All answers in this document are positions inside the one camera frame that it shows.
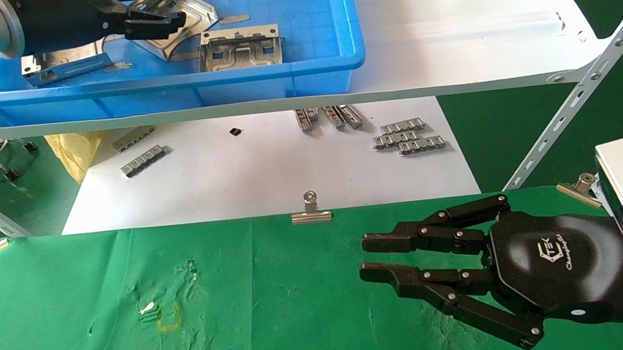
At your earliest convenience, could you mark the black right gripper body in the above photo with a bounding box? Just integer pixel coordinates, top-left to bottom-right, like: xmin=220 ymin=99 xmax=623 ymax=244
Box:
xmin=482 ymin=204 xmax=623 ymax=332

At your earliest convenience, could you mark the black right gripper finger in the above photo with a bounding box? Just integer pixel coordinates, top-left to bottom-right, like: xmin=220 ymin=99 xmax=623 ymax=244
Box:
xmin=359 ymin=192 xmax=516 ymax=263
xmin=359 ymin=249 xmax=547 ymax=350

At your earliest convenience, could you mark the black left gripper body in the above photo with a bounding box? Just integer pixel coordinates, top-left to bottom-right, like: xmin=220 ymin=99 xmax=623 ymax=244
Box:
xmin=9 ymin=0 xmax=109 ymax=57

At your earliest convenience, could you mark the silver sheet metal bracket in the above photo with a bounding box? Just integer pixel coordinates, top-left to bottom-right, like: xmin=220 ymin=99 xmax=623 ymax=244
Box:
xmin=19 ymin=37 xmax=116 ymax=88
xmin=197 ymin=24 xmax=284 ymax=73
xmin=128 ymin=0 xmax=222 ymax=64

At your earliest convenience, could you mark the small silver toothed clip strip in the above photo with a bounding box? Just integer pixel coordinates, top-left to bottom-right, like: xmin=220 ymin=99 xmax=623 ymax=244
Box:
xmin=372 ymin=130 xmax=421 ymax=151
xmin=379 ymin=117 xmax=427 ymax=136
xmin=397 ymin=135 xmax=447 ymax=156
xmin=338 ymin=103 xmax=365 ymax=130
xmin=322 ymin=105 xmax=346 ymax=130
xmin=294 ymin=108 xmax=320 ymax=134
xmin=119 ymin=144 xmax=168 ymax=179
xmin=111 ymin=125 xmax=158 ymax=154

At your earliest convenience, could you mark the yellow cloth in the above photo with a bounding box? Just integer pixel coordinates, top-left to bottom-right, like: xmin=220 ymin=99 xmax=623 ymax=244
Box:
xmin=44 ymin=130 xmax=108 ymax=186

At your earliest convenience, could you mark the blue plastic bin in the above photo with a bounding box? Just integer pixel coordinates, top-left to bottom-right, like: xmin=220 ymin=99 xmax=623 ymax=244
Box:
xmin=0 ymin=0 xmax=368 ymax=128

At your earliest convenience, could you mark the white paper sheet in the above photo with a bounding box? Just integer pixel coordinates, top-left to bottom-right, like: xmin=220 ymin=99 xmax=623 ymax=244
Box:
xmin=54 ymin=93 xmax=483 ymax=235

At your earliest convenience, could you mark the white metal shelf board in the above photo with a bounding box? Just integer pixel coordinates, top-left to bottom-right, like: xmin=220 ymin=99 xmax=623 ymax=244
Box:
xmin=0 ymin=0 xmax=615 ymax=140

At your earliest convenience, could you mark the green table cloth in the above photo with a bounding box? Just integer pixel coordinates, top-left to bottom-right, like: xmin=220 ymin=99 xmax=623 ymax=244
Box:
xmin=0 ymin=179 xmax=623 ymax=350

